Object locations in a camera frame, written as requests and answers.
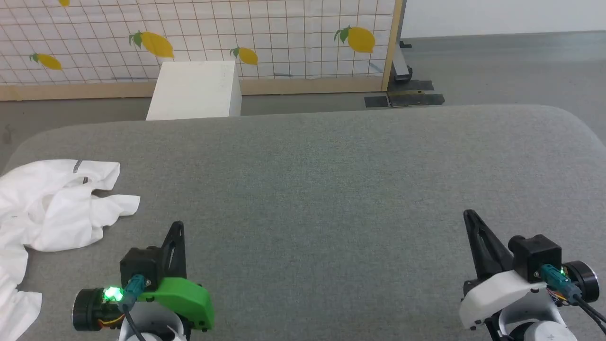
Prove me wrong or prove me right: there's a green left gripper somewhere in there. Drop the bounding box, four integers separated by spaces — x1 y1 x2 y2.
72 221 214 331

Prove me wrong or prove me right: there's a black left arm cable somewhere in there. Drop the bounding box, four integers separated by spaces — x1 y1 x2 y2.
121 275 147 341

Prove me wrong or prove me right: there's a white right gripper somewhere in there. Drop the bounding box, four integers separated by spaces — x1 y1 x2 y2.
458 209 599 330

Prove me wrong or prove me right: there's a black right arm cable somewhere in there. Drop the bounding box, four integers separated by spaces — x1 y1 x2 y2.
540 264 606 332

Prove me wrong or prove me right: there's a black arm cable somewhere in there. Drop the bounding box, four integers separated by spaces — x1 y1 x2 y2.
540 264 606 332
121 275 147 341

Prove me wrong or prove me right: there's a white box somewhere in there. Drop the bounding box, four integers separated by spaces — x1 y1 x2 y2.
146 60 242 121

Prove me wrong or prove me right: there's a white t-shirt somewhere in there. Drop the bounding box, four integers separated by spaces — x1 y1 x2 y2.
0 160 141 341

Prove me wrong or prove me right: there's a black floor plate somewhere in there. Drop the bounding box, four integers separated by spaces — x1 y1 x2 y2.
364 80 446 108

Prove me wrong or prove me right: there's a lemon print grid partition panel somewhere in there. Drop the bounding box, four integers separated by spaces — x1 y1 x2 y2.
0 0 403 101

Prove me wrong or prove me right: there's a grey metal panel stand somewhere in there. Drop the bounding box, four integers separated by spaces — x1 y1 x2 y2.
391 0 413 82

